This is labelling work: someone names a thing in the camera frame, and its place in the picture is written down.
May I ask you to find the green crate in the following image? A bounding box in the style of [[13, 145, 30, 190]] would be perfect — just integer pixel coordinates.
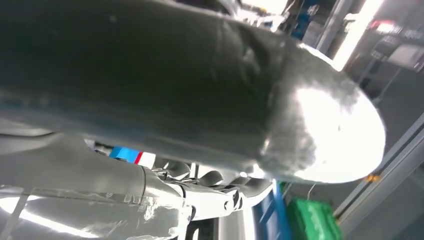
[[287, 198, 344, 240]]

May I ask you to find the grey metal frame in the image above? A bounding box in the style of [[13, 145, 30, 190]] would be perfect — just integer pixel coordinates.
[[332, 112, 424, 234]]

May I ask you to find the blue metal shelf rack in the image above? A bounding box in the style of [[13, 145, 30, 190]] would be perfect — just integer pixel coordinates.
[[253, 180, 294, 240]]

